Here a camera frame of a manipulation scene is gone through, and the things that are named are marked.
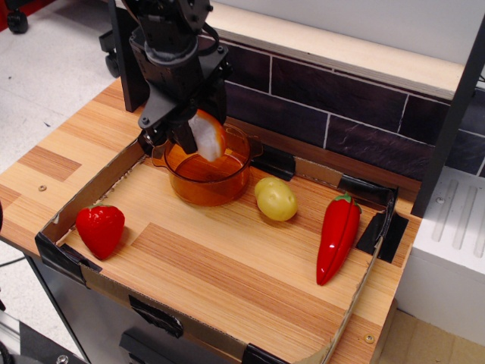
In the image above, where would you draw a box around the red toy chili pepper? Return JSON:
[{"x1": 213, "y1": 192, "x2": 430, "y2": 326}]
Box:
[{"x1": 316, "y1": 193, "x2": 361, "y2": 286}]

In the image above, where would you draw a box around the red toy strawberry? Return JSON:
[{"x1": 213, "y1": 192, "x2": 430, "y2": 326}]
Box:
[{"x1": 75, "y1": 204, "x2": 125, "y2": 260}]

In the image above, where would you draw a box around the orange transparent plastic pot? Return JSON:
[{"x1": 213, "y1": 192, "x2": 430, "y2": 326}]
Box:
[{"x1": 152, "y1": 125, "x2": 263, "y2": 206}]

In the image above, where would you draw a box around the black office chair base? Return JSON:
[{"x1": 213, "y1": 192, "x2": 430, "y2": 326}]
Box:
[{"x1": 7, "y1": 8, "x2": 120, "y2": 78}]

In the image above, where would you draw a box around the white ribbed cabinet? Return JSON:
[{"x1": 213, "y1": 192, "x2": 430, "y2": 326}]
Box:
[{"x1": 396, "y1": 168, "x2": 484, "y2": 345}]

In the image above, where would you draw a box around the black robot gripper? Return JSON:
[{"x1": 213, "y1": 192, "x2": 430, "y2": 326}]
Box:
[{"x1": 130, "y1": 28, "x2": 232, "y2": 154}]

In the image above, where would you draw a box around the light wooden shelf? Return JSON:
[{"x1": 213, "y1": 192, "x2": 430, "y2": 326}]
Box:
[{"x1": 208, "y1": 2, "x2": 465, "y2": 100}]

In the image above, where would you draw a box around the yellow toy potato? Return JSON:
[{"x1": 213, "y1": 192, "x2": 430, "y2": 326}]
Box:
[{"x1": 255, "y1": 177, "x2": 298, "y2": 221}]

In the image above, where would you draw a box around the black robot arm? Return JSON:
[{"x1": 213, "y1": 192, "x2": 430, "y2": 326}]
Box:
[{"x1": 124, "y1": 1, "x2": 232, "y2": 154}]

